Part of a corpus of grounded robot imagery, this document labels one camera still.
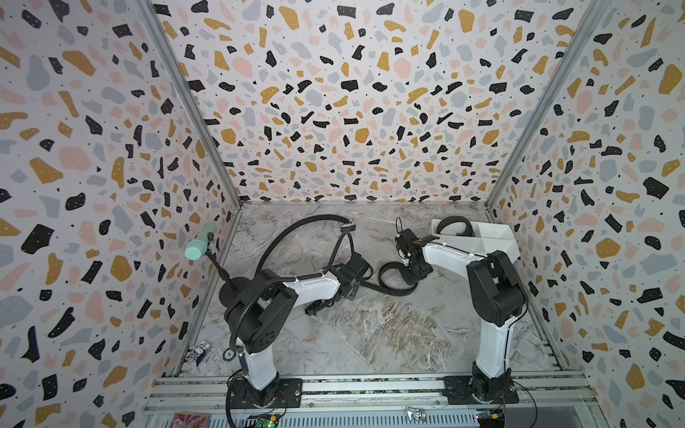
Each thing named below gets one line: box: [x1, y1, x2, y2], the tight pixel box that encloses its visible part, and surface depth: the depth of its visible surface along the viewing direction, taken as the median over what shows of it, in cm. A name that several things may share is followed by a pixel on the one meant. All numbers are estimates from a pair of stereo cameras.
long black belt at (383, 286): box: [359, 261, 418, 297], surface depth 96 cm
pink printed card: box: [170, 411, 210, 428], surface depth 69 cm
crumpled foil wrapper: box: [404, 405, 427, 422], surface depth 72 cm
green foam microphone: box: [184, 222, 218, 261], surface depth 66 cm
